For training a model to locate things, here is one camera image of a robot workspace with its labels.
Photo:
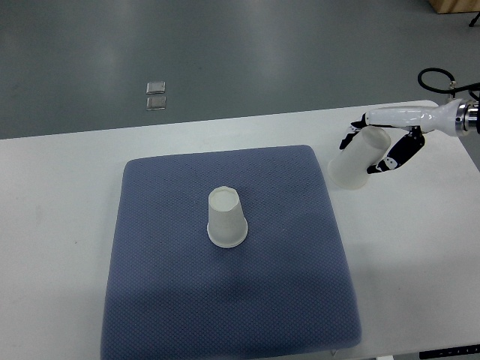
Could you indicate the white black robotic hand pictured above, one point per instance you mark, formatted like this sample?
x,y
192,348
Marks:
x,y
408,118

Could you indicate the white paper cup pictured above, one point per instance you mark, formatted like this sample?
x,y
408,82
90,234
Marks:
x,y
227,226
348,169

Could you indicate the black stand leg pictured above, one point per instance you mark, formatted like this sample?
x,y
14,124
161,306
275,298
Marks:
x,y
474,20

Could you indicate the wooden furniture corner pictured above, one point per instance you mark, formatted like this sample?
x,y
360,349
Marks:
x,y
454,6

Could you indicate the black table control panel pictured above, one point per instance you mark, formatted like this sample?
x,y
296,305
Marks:
x,y
449,352

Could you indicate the blue textured cushion mat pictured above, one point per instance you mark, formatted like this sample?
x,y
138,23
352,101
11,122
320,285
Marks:
x,y
173,294

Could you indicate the white paper cup on mat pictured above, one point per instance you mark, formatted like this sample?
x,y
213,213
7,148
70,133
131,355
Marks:
x,y
227,226

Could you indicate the upper metal floor plate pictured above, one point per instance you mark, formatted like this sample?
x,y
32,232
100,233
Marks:
x,y
156,87

